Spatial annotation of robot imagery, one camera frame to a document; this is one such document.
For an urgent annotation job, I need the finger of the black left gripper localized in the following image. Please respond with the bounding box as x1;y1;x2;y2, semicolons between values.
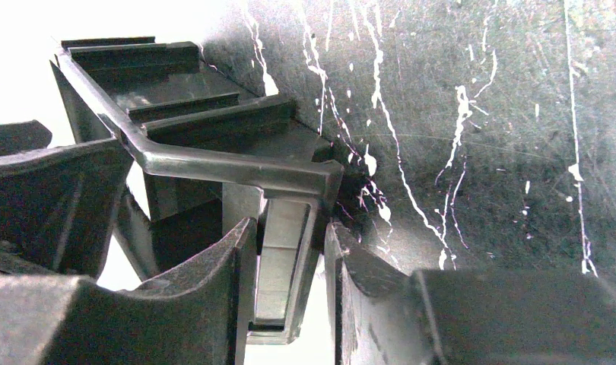
0;120;52;157
0;138;133;278

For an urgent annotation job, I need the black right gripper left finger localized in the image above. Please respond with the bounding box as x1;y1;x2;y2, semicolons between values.
0;217;257;364

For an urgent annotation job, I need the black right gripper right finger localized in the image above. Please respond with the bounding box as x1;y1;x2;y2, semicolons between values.
324;221;616;364

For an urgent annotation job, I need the black card dispenser box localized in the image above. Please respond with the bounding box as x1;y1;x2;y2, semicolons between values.
51;36;344;344

